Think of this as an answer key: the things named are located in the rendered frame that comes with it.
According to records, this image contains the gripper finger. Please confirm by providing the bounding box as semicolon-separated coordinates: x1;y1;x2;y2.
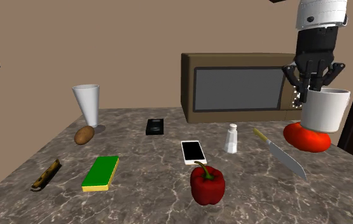
281;63;308;105
319;62;347;92

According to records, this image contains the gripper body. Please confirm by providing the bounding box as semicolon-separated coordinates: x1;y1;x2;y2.
293;25;340;90

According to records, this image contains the white round mug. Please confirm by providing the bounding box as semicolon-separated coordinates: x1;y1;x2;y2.
300;87;351;134

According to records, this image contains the brown microwave oven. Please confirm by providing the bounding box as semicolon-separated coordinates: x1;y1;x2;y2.
181;52;305;124

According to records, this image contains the red tomato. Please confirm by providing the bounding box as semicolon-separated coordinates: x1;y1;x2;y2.
282;121;332;153

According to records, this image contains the glass salt shaker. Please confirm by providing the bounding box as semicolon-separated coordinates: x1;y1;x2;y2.
223;123;239;155

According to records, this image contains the white smartphone with black screen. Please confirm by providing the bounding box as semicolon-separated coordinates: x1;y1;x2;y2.
180;140;208;166

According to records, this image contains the red bell pepper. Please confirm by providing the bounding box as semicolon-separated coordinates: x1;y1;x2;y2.
190;160;226;206

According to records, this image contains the small black box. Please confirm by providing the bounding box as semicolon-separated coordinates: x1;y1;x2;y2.
145;118;165;136

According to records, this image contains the white conical cup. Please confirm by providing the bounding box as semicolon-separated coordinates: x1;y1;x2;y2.
71;83;100;129

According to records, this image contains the green and yellow sponge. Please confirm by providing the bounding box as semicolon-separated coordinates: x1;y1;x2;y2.
81;155;120;192

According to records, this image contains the brown potato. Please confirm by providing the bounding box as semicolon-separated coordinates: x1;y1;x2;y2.
73;125;95;146

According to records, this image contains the kitchen knife with yellow handle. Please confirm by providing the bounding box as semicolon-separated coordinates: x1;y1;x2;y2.
253;127;308;183

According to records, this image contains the brown handled bottle opener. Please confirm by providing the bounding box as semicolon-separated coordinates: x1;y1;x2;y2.
31;158;62;192

